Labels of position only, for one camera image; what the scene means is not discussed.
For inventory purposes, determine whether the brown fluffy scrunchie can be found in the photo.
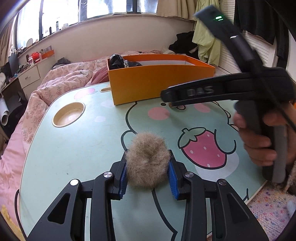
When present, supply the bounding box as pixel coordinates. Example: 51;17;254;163
126;132;171;189

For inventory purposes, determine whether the black fur-trimmed pouch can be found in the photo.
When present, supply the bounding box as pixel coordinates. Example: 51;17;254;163
109;54;141;70

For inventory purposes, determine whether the person's right hand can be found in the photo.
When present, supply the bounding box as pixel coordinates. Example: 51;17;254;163
233;110;295;167

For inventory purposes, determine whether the green hanging garment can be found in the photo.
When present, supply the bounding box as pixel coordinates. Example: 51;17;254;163
191;0;223;67

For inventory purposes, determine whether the black hanging sweater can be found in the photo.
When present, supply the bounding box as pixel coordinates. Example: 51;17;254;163
234;0;290;68

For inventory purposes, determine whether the pile of dark clothes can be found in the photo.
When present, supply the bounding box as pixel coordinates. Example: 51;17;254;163
169;31;199;60

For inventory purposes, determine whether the beige curtain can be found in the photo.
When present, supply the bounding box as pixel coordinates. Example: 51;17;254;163
156;0;197;20

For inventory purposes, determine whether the orange cardboard box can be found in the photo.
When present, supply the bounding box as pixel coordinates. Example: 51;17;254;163
107;54;215;105

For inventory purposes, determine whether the pink floral duvet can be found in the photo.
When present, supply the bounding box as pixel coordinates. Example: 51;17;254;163
0;62;110;227

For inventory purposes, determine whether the white desk with drawers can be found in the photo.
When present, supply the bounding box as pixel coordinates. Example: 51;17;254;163
2;55;56;100

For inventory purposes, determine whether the small orange desk box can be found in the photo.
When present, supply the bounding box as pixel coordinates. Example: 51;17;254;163
42;50;54;59

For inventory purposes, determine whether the red desk item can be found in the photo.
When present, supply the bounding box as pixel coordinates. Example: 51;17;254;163
31;52;40;63

